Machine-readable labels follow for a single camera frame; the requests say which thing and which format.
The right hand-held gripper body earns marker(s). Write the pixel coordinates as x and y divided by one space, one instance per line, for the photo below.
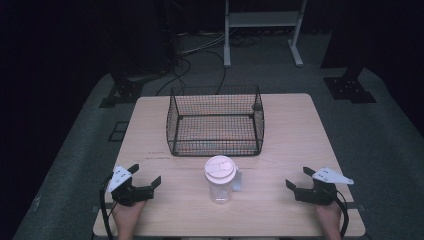
321 190

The black stand base plate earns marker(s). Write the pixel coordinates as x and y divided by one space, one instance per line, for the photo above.
349 88
121 93

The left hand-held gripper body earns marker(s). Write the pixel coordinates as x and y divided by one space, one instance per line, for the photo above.
125 188

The person's right hand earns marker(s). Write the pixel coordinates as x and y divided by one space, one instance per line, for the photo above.
330 220

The light wooden table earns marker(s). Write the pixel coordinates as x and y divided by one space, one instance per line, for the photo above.
290 140

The person's left hand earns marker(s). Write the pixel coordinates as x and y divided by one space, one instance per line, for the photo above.
128 215

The white metal stand frame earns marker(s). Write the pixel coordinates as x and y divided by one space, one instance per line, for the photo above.
263 30

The clear plastic cup white lid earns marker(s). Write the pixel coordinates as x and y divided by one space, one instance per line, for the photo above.
221 178

